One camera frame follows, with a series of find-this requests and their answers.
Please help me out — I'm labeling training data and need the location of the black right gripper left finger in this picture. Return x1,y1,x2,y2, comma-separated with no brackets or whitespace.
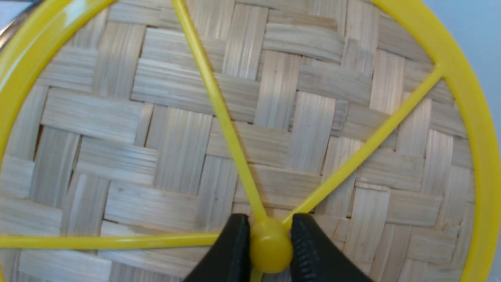
183,214,251,282

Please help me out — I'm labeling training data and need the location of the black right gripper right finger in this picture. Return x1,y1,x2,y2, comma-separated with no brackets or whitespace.
290,213,371,282

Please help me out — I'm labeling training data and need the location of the yellow woven bamboo steamer lid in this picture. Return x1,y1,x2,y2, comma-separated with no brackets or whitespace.
1,0,500,282

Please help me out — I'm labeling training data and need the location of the stainless steel pot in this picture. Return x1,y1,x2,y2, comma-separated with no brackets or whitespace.
0,0,43,52

